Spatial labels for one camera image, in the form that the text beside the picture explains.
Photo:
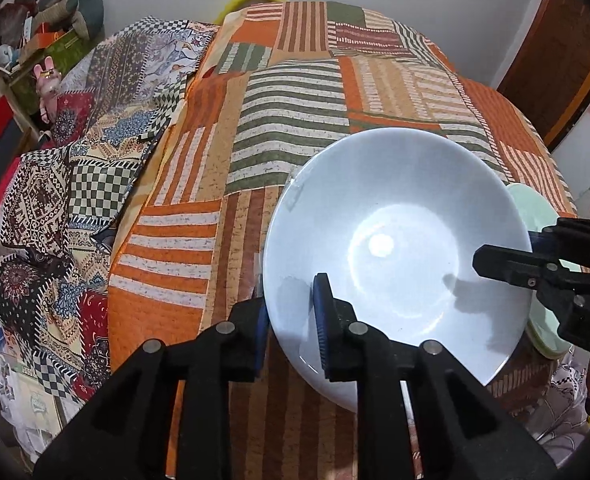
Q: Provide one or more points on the ethnic patterned patchwork blanket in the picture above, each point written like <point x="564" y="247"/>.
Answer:
<point x="61" y="210"/>

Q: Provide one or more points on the green storage box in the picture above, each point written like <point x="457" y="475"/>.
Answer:
<point x="65" y="52"/>

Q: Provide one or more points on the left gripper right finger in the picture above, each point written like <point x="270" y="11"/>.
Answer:
<point x="421" y="414"/>

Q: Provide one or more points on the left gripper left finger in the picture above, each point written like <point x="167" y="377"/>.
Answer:
<point x="164" y="396"/>

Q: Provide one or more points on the brown wooden door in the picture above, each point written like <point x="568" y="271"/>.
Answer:
<point x="549" y="79"/>

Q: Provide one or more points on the white bowl brown spots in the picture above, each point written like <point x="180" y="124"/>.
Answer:
<point x="393" y="217"/>

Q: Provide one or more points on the pink rabbit toy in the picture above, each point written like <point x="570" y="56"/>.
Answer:
<point x="48" y="79"/>

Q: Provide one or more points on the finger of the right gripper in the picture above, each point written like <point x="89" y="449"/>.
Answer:
<point x="543" y="242"/>
<point x="512" y="266"/>

